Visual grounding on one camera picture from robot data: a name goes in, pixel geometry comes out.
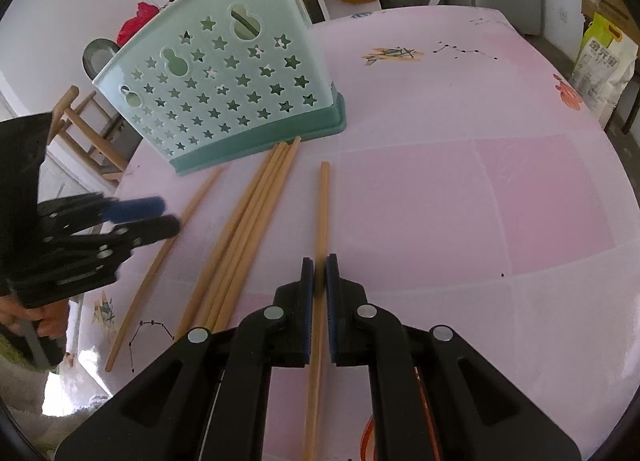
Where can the person's left hand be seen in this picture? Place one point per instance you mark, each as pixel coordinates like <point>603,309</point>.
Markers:
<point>50,318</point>

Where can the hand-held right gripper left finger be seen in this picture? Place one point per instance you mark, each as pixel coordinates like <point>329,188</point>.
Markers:
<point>300,311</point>

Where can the cardboard box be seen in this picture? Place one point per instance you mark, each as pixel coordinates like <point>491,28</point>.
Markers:
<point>615,11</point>

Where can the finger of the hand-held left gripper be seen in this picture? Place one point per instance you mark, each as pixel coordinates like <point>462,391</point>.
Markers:
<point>155,230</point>
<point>140,207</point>

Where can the green and white sack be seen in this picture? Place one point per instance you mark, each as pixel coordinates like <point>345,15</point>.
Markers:
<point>600,66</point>

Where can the red plastic bag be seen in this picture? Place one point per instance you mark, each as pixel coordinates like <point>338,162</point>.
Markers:
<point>135,23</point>

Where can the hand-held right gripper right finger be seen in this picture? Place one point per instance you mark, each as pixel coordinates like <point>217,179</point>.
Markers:
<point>335,311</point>

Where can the mint green utensil holder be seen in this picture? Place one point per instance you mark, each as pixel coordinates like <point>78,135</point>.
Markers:
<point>260,143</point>

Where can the pink printed tablecloth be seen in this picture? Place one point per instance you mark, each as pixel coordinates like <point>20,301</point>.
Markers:
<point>450,191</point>

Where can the wooden chair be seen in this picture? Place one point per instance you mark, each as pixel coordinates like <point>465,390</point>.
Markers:
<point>100,147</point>

